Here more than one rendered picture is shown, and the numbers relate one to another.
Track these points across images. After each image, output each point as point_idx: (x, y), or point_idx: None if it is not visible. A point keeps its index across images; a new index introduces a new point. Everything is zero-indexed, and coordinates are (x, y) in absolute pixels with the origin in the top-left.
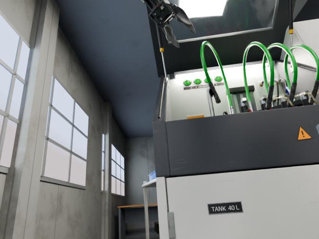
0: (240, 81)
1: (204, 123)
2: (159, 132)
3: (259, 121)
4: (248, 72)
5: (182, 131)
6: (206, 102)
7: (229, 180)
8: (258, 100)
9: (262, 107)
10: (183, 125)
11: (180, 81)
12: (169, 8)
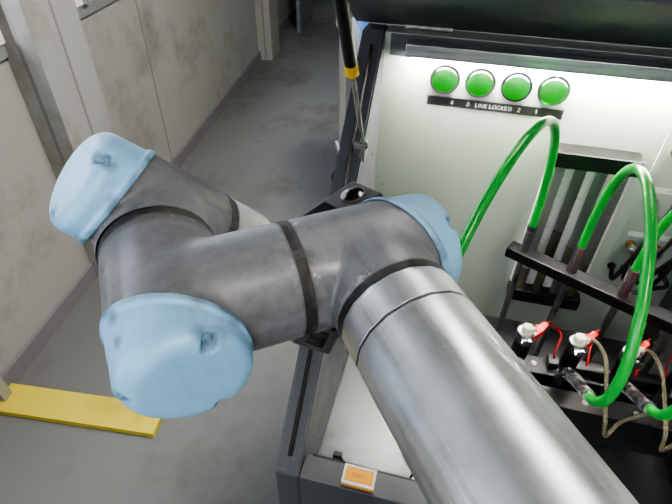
0: (620, 121)
1: (369, 501)
2: (287, 483)
3: None
4: (668, 93)
5: (327, 496)
6: (482, 159)
7: None
8: (633, 190)
9: (565, 357)
10: (331, 492)
11: (422, 71)
12: (319, 351)
